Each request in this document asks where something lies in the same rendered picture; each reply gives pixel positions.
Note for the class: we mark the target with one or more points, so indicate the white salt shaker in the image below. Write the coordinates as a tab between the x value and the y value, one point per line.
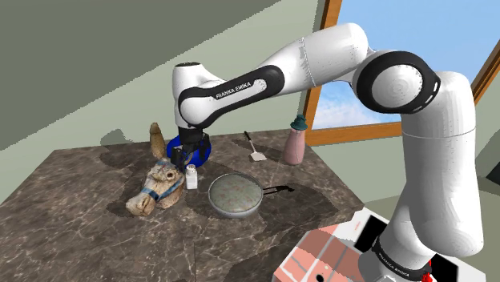
191	177

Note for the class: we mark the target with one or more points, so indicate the pink bottle teal cap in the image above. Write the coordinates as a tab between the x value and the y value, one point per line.
294	146

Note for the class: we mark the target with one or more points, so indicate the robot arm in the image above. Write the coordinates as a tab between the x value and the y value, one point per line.
437	156

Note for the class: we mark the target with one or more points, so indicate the horse head figure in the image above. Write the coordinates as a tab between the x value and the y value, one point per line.
158	187

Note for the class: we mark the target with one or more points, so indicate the grey frying pan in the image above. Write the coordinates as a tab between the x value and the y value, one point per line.
235	195

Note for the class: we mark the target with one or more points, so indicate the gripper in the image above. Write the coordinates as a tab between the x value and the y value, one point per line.
191	137

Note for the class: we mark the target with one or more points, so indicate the blue bowl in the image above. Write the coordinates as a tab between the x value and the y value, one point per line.
206	155

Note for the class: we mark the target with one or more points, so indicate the wooden frame window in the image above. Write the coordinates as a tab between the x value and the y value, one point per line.
410	43

